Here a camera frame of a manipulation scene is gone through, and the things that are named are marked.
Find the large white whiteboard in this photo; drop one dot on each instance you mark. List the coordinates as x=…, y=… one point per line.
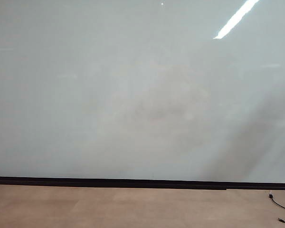
x=142, y=95

